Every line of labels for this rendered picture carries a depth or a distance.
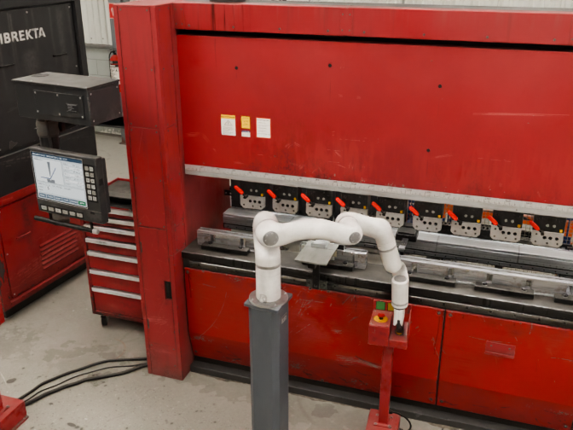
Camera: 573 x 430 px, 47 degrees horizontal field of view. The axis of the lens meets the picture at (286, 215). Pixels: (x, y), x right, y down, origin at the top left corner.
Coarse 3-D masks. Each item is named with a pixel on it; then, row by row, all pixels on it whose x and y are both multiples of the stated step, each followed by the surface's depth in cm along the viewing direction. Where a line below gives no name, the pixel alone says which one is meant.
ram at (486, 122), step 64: (192, 64) 363; (256, 64) 351; (320, 64) 340; (384, 64) 329; (448, 64) 319; (512, 64) 310; (192, 128) 378; (320, 128) 352; (384, 128) 341; (448, 128) 330; (512, 128) 320; (384, 192) 354; (448, 192) 342; (512, 192) 332
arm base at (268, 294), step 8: (256, 272) 312; (264, 272) 308; (272, 272) 309; (280, 272) 313; (256, 280) 314; (264, 280) 310; (272, 280) 310; (280, 280) 314; (256, 288) 316; (264, 288) 312; (272, 288) 312; (280, 288) 316; (256, 296) 319; (264, 296) 313; (272, 296) 313; (280, 296) 317; (256, 304) 313; (264, 304) 313; (272, 304) 313; (280, 304) 313
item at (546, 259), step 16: (240, 208) 432; (224, 224) 427; (240, 224) 423; (368, 240) 398; (432, 240) 386; (448, 240) 386; (464, 240) 386; (480, 240) 387; (432, 256) 389; (448, 256) 385; (464, 256) 383; (480, 256) 379; (496, 256) 375; (512, 256) 372; (528, 256) 370; (544, 256) 367; (560, 256) 366; (560, 272) 367
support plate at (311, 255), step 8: (304, 248) 372; (312, 248) 372; (320, 248) 372; (328, 248) 372; (336, 248) 372; (304, 256) 363; (312, 256) 363; (320, 256) 363; (328, 256) 363; (320, 264) 355
